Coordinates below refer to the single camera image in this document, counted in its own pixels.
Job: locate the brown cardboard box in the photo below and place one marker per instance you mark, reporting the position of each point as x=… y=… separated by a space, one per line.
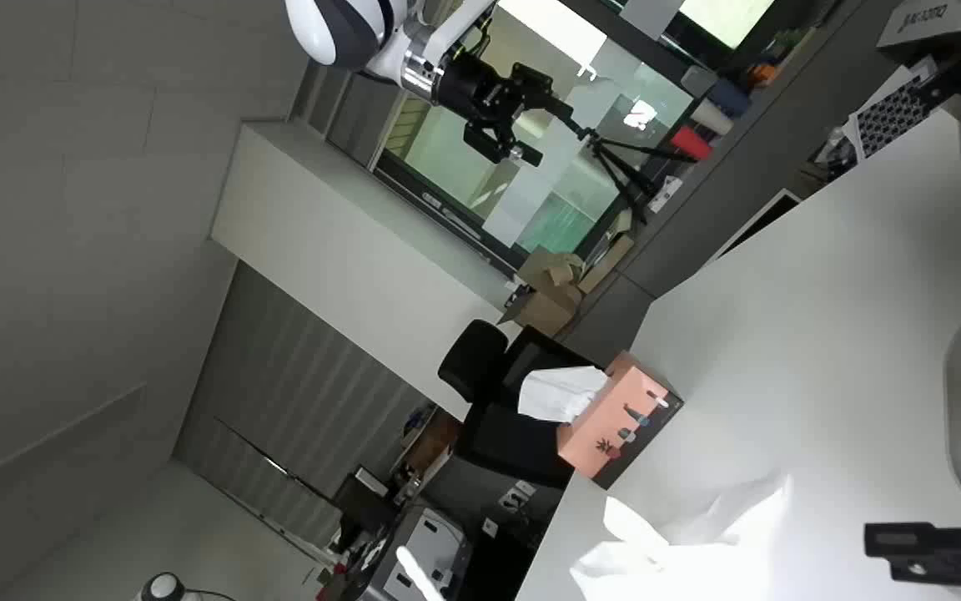
x=549 y=297

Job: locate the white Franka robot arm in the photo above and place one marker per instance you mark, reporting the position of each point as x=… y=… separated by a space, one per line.
x=331 y=25

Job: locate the pink tissue box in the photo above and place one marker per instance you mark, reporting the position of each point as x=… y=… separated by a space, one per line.
x=627 y=416

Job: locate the bright computer monitor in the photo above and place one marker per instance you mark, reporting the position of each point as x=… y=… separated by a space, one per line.
x=726 y=16

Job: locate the white perforated computer case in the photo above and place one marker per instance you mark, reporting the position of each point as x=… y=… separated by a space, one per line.
x=885 y=119

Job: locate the red container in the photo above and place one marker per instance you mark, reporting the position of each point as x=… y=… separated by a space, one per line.
x=689 y=142

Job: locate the crumpled white tissue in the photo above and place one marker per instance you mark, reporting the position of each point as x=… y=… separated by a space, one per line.
x=677 y=533

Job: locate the grey device box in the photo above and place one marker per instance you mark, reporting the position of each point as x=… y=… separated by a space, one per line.
x=933 y=25

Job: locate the white rectangular board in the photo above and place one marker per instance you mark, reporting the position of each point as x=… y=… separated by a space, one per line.
x=555 y=30

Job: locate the blue container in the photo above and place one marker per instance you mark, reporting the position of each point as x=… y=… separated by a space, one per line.
x=730 y=97

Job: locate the white storage box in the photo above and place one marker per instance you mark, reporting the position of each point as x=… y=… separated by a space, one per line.
x=428 y=553

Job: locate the round white floor lamp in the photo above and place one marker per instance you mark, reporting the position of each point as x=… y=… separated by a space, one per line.
x=166 y=586

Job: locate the black camera tripod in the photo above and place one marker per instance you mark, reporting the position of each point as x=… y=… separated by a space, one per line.
x=620 y=169

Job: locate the black office chair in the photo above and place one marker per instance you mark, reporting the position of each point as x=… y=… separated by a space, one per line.
x=499 y=418

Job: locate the white partition ledge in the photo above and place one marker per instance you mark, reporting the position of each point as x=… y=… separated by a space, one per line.
x=335 y=252

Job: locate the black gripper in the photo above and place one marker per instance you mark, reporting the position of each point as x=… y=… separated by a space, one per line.
x=482 y=91

